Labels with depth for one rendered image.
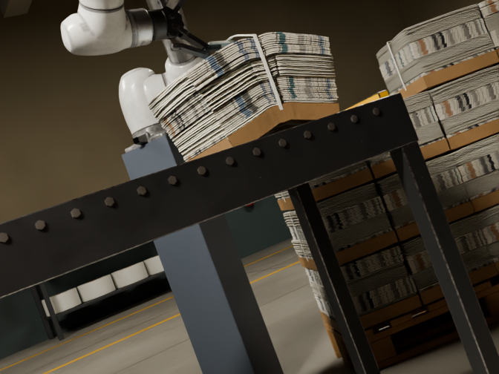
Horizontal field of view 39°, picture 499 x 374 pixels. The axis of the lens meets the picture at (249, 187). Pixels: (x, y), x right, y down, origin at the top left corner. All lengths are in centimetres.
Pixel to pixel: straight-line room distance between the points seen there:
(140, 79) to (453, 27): 111
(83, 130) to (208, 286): 679
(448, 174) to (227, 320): 91
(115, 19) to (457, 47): 134
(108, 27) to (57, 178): 727
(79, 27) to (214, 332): 124
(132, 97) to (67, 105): 665
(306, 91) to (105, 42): 50
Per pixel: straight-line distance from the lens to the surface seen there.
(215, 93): 166
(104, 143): 915
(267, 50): 175
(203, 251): 244
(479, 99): 262
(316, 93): 179
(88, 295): 823
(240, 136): 165
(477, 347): 172
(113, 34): 172
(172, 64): 250
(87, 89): 929
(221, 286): 244
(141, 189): 133
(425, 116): 254
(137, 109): 253
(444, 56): 260
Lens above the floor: 69
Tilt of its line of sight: 1 degrees up
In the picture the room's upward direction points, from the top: 21 degrees counter-clockwise
